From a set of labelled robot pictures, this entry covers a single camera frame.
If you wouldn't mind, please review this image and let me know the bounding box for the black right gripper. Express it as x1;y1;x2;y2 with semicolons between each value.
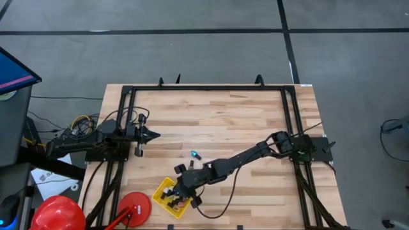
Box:
174;164;210;209

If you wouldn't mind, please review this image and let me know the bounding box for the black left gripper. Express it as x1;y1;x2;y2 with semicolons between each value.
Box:
124;114;160;157

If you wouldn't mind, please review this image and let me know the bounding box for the yellow plastic basket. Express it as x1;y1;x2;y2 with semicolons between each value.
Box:
151;176;193;219

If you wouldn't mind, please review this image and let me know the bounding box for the red lamp base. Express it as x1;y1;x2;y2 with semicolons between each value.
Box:
116;191;152;228

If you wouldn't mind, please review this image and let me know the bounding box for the black desk bar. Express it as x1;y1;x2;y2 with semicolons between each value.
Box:
17;146;86;181

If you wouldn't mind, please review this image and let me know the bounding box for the white paper sheet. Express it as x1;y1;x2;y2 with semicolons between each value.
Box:
30;152;80;201

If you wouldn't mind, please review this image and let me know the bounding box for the dark grey cabinet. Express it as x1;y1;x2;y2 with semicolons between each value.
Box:
0;84;33;169

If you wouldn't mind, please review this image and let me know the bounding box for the white round disc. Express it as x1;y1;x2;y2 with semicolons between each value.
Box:
0;90;17;102

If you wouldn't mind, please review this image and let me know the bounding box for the computer monitor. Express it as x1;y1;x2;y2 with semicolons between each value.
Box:
0;47;43;96

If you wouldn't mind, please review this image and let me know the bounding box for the black computer mouse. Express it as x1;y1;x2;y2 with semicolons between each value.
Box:
0;194;22;229

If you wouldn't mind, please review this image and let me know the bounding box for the grey chair leg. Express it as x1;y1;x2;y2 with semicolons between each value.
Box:
382;219;409;229

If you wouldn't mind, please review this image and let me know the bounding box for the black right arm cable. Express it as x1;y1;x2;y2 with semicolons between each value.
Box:
195;140;275;220

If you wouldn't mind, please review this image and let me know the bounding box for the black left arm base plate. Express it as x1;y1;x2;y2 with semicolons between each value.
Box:
84;148;131;162

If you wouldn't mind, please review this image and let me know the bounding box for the black cable bundle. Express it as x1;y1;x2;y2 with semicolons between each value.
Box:
62;113;102;138

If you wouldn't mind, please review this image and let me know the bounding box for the yellow cable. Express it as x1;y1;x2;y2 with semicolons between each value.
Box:
70;114;93;130

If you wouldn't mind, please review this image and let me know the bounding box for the black aluminium table frame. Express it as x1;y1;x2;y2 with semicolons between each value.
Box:
83;83;352;230

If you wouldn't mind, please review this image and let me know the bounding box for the black left base cable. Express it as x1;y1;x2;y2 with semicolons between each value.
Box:
81;160;106;211

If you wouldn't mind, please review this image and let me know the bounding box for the thin black floor cable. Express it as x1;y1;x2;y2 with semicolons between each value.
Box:
30;95;104;100

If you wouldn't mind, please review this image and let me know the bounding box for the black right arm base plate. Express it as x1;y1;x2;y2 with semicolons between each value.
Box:
286;136;334;162

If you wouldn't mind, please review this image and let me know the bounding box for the thin black base cable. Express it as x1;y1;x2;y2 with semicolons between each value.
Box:
300;121;323;137

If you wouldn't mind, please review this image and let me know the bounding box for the black lever handle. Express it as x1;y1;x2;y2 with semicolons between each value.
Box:
321;141;337;154

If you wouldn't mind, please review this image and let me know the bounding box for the looped black floor cable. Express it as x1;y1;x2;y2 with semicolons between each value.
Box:
379;118;409;163

